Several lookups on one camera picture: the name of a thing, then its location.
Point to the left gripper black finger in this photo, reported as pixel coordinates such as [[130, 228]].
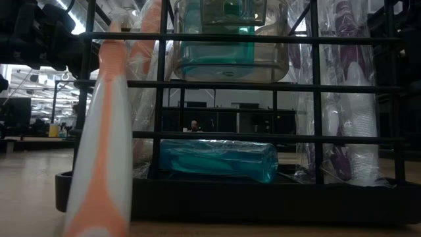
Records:
[[76, 59]]

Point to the orange white toothbrush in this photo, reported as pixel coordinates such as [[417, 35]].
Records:
[[144, 49], [105, 148]]

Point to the purple white toothbrush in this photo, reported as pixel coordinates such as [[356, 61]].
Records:
[[358, 108], [304, 115]]

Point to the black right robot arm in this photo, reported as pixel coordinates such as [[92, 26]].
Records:
[[409, 39]]

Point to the small yellow container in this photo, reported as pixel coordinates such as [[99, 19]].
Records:
[[53, 130]]

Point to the black monitor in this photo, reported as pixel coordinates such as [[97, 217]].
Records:
[[16, 113]]

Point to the dark workbench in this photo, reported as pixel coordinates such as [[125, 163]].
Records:
[[33, 143]]

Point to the person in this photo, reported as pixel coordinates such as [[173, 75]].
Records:
[[194, 125]]

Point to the clear plastic cup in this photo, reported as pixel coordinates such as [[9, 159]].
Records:
[[273, 59]]

